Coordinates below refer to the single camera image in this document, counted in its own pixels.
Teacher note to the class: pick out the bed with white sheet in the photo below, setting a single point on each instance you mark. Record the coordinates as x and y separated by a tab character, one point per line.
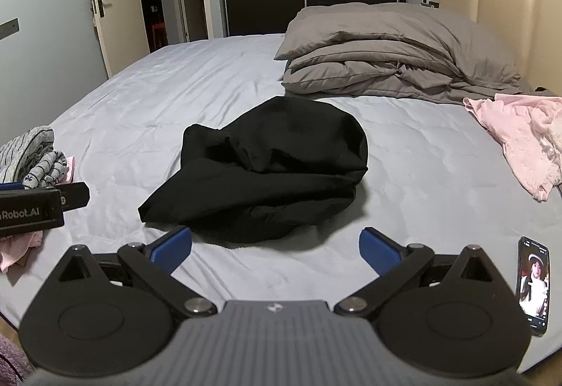
131	104

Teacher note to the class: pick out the black smartphone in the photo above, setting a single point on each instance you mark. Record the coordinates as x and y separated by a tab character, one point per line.
533	285

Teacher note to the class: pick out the wall socket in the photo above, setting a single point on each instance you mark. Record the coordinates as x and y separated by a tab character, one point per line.
429	2

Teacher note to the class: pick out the crumpled pink garment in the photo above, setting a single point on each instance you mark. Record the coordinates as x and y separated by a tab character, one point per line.
522	135

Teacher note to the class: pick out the pink folded garment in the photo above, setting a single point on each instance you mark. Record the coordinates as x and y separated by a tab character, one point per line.
15	252

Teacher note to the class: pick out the grey metal wall plate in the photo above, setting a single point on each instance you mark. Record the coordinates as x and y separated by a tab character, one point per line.
8	28

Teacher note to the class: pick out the black pants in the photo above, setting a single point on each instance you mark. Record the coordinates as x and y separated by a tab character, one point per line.
281	175

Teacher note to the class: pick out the grey-brown folded duvet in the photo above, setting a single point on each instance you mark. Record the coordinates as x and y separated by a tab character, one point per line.
386	47

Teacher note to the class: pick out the beige padded headboard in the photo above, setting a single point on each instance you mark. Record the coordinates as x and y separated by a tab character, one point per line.
518	17

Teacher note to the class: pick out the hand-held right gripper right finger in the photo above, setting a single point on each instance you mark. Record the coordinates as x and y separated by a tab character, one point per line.
376	252

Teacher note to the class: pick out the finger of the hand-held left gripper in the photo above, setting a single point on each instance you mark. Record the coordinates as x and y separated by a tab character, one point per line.
75	196
9	186

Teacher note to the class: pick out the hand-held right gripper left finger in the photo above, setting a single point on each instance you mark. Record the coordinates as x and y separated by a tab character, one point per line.
172	252

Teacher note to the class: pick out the red stool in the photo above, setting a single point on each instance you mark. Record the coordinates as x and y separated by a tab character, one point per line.
159	34

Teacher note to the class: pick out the grey striped folded garment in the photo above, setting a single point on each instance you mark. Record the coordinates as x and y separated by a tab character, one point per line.
30	153

